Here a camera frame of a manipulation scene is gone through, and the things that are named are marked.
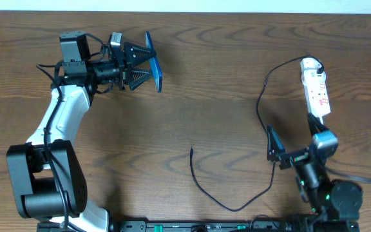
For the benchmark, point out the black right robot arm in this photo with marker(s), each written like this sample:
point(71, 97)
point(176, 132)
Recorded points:
point(335, 203)

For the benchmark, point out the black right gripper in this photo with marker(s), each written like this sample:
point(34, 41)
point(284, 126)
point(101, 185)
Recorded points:
point(297, 156)

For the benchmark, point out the blue Galaxy smartphone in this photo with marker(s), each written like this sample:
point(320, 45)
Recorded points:
point(154, 64)

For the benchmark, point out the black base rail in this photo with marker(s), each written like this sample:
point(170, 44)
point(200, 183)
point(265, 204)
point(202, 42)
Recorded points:
point(141, 226)

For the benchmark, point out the white power strip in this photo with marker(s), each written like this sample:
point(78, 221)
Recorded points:
point(316, 95)

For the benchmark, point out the white USB charger adapter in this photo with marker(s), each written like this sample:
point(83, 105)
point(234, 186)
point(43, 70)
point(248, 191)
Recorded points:
point(311, 76)

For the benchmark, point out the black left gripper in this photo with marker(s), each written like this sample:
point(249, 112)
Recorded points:
point(122, 69)

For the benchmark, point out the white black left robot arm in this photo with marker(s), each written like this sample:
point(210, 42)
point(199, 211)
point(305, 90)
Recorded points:
point(46, 177)

